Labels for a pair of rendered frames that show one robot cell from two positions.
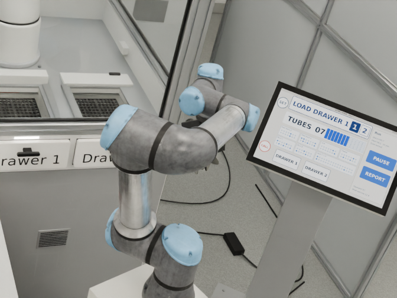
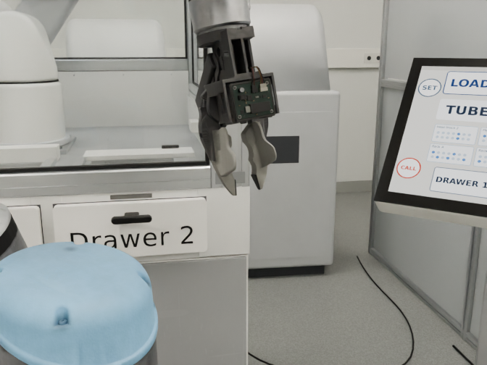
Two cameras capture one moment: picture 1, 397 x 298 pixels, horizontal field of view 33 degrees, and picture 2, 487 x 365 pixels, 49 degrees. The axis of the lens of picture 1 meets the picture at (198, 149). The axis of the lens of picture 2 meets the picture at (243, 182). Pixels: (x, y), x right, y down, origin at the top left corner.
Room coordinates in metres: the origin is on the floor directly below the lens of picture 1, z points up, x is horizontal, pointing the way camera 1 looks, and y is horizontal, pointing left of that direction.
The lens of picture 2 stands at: (1.08, -0.28, 1.22)
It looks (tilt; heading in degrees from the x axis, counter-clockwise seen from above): 14 degrees down; 21
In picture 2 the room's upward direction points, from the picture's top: straight up
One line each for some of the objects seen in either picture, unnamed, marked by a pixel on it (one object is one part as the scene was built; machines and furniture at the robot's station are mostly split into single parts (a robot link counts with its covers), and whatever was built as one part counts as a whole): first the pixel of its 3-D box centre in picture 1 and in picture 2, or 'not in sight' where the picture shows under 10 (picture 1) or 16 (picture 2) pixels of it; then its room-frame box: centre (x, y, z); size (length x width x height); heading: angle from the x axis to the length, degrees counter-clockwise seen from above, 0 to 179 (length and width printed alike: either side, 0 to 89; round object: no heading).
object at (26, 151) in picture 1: (28, 152); not in sight; (1.75, 0.53, 0.91); 0.07 x 0.04 x 0.01; 121
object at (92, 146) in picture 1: (115, 152); (132, 229); (1.94, 0.28, 0.87); 0.29 x 0.02 x 0.11; 121
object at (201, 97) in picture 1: (202, 99); not in sight; (1.65, 0.03, 1.33); 0.11 x 0.11 x 0.08; 76
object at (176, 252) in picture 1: (176, 252); (72, 343); (1.38, -0.03, 1.00); 0.13 x 0.12 x 0.14; 76
